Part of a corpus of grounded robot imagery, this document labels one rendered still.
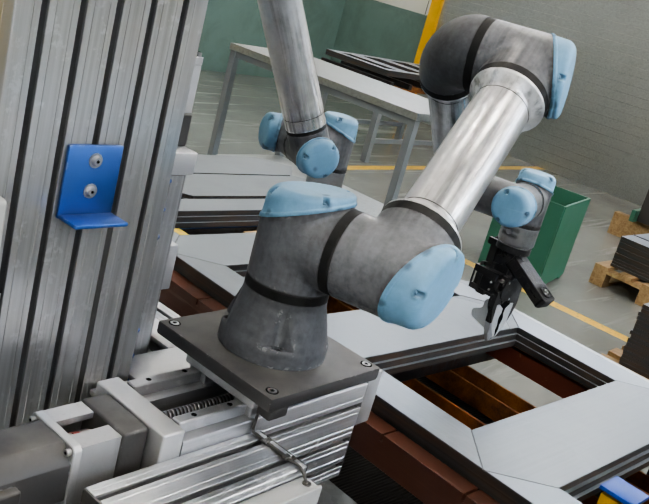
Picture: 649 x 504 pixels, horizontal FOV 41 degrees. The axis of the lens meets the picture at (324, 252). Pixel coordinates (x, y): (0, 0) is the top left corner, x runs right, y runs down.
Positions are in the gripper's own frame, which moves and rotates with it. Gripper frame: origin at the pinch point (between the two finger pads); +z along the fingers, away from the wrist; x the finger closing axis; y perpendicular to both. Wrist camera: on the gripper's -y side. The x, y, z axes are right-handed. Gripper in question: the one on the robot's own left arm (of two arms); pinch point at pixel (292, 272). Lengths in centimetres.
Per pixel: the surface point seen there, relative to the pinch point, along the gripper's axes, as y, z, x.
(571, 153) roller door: -359, 64, 797
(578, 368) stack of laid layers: 45, 7, 52
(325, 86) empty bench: -230, 1, 235
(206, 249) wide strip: -26.7, 5.8, -1.8
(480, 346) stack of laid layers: 27.7, 8.7, 37.4
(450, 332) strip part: 23.9, 5.9, 29.2
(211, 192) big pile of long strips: -67, 7, 30
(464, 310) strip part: 16.1, 6.0, 45.2
